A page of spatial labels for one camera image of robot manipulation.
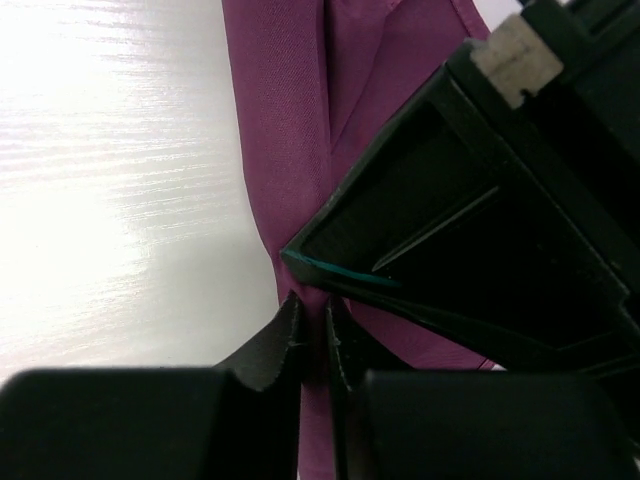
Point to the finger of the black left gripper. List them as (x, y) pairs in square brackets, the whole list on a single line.
[(514, 233)]

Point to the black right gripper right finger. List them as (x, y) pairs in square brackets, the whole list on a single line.
[(392, 421)]

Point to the purple cloth napkin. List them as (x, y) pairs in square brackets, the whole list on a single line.
[(314, 81)]

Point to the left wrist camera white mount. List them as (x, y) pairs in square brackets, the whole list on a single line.
[(516, 61)]

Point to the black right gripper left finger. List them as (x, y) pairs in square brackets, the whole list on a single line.
[(238, 419)]

